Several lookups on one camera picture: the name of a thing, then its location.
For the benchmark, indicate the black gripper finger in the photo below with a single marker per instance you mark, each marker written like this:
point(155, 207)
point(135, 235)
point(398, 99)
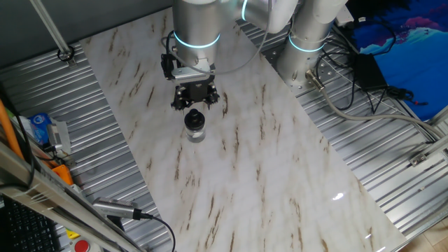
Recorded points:
point(212, 97)
point(181, 99)

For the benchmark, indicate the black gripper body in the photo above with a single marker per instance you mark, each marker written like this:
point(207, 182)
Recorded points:
point(196, 91)

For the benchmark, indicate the black knobbed jar lid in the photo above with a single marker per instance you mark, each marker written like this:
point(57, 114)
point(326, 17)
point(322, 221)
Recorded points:
point(194, 120)

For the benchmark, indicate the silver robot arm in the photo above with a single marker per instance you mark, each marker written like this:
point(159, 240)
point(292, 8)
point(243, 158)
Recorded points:
point(194, 24)

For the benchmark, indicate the white marble pattern board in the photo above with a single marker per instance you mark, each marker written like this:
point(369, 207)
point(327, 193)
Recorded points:
point(245, 175)

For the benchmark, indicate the orange plastic block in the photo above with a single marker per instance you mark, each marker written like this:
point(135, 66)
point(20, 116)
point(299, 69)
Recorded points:
point(63, 174)

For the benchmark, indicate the blue tissue pack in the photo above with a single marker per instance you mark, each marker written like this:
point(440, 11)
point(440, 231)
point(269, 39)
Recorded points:
point(38, 127)

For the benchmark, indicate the slanted aluminium pole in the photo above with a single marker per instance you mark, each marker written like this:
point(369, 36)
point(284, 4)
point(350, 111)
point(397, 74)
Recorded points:
point(49, 24)

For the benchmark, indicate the black power adapter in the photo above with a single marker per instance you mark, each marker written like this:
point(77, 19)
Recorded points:
point(367, 71)

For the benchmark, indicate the orange tube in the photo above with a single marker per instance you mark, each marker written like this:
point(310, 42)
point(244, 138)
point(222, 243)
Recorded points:
point(7, 127)

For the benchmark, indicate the red emergency button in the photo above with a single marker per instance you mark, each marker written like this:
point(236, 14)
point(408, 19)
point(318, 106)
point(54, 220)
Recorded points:
point(82, 246)

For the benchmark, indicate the black keyboard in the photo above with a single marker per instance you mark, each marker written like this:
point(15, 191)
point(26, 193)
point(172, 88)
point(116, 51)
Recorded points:
point(28, 231)

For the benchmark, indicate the blue printed poster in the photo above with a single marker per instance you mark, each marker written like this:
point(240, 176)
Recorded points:
point(420, 59)

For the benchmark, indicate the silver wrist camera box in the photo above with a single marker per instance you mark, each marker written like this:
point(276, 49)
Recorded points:
point(190, 73)

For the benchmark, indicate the silver finned camera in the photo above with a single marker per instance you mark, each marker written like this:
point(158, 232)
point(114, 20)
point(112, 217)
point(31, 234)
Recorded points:
point(112, 207)

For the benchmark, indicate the small silver camera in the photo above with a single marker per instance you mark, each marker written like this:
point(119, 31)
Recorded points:
point(57, 134)

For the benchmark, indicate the aluminium frame beam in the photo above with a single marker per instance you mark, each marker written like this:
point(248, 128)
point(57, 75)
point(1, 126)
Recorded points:
point(35, 190)

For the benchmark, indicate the aluminium rail with bracket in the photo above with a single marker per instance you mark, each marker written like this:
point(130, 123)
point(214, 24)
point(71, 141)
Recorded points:
point(434, 148)

